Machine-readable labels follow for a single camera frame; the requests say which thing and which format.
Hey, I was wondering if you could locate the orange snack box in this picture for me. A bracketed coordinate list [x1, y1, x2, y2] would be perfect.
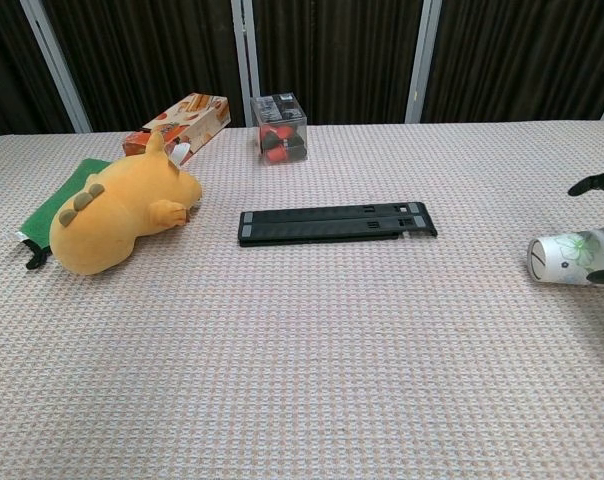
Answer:
[121, 93, 232, 167]

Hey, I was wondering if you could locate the black folded laptop stand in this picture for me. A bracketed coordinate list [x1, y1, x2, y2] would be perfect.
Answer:
[237, 201, 439, 249]

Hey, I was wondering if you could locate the green cloth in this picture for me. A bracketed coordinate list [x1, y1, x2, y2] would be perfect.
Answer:
[15, 157, 111, 272]

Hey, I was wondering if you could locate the pink woven tablecloth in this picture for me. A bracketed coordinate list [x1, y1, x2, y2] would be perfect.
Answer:
[0, 118, 604, 480]

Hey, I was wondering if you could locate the white paper cup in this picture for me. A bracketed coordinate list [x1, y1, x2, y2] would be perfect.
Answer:
[526, 225, 604, 289]

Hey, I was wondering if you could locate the yellow plush toy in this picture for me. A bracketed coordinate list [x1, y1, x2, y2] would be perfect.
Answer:
[48, 130, 204, 276]

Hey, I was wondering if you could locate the clear plastic cube box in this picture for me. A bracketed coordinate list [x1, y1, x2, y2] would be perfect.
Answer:
[250, 92, 310, 167]

